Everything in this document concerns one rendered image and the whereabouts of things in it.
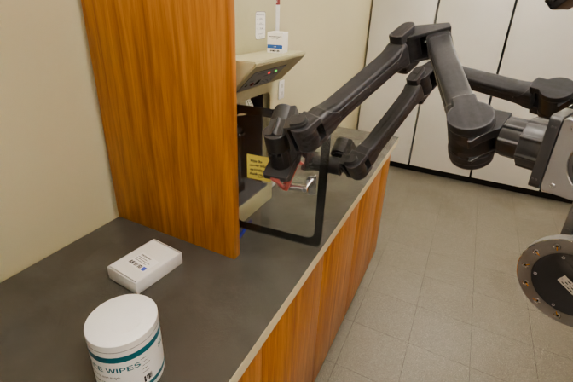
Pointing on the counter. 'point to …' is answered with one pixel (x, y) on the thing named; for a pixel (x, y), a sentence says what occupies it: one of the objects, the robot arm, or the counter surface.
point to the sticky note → (256, 164)
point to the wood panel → (167, 88)
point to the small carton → (277, 42)
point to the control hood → (244, 67)
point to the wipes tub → (125, 340)
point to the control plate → (262, 77)
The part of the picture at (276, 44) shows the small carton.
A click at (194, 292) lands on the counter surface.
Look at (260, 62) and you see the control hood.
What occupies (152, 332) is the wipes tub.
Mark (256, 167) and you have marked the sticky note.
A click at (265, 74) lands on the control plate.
